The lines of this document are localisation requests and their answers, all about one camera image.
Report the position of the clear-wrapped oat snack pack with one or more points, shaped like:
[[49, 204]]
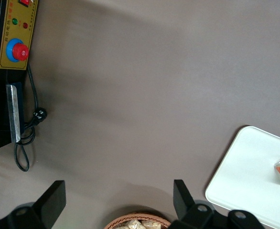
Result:
[[129, 224], [152, 224]]

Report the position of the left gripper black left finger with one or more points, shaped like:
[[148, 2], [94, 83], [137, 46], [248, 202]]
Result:
[[51, 202]]

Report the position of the black machine yellow control panel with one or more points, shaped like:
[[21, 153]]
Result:
[[18, 35]]

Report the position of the round brown wicker basket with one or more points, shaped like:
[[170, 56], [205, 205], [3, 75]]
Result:
[[113, 221]]

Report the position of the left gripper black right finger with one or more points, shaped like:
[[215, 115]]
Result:
[[185, 207]]

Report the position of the beige rectangular tray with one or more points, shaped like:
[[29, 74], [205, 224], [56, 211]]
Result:
[[245, 179]]

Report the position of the brown table cover sheet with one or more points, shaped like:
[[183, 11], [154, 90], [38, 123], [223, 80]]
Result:
[[154, 95]]

